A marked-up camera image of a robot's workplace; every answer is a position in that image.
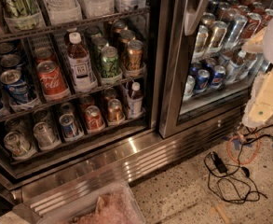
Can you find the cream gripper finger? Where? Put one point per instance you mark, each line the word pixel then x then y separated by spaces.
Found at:
pixel 259 108
pixel 255 43

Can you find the red coke can bottom shelf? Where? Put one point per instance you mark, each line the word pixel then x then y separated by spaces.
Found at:
pixel 94 120

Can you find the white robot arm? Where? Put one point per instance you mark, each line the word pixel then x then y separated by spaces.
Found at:
pixel 268 44

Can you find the red coke can behind door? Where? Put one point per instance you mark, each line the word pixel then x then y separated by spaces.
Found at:
pixel 253 22

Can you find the silver tall can behind door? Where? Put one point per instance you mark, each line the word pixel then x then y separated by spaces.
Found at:
pixel 234 29

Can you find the gold can behind door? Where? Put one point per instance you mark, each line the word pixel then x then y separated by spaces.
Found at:
pixel 216 35

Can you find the blue pepsi can behind door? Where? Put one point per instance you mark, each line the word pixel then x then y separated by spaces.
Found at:
pixel 217 76

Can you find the glass fridge door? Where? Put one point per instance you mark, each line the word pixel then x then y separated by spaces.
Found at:
pixel 187 96

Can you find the gold soda can front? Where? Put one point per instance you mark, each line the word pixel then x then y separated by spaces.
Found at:
pixel 134 58

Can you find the small tea bottle bottom shelf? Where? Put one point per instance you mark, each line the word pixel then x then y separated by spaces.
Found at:
pixel 134 99

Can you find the green soda can front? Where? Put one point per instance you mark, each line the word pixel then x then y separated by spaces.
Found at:
pixel 110 71

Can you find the gold can bottom shelf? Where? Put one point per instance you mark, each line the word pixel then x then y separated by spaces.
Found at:
pixel 114 111

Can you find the steel fridge base grille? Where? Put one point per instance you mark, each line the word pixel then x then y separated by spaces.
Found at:
pixel 128 159

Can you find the blue pepsi can bottom shelf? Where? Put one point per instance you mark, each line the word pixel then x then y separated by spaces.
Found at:
pixel 71 128

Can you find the blue pepsi can shelf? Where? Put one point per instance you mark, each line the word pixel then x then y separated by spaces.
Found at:
pixel 21 93
pixel 71 128

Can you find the large red coca-cola can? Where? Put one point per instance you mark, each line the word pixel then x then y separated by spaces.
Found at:
pixel 53 85

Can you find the silver can bottom shelf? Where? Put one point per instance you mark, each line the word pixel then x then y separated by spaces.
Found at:
pixel 46 137

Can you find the blue pepsi can middle shelf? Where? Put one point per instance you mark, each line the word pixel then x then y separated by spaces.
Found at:
pixel 21 93

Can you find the green white can bottom left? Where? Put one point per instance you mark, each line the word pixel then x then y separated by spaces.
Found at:
pixel 19 146

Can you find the iced tea bottle white cap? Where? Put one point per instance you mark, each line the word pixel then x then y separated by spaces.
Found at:
pixel 80 64

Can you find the clear plastic bin pink wrap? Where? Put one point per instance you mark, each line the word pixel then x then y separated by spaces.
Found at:
pixel 111 204

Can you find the green striped cans bin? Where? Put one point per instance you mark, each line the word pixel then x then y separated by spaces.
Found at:
pixel 22 15

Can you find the black power adapter with cable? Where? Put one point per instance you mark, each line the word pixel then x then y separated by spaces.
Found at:
pixel 231 183

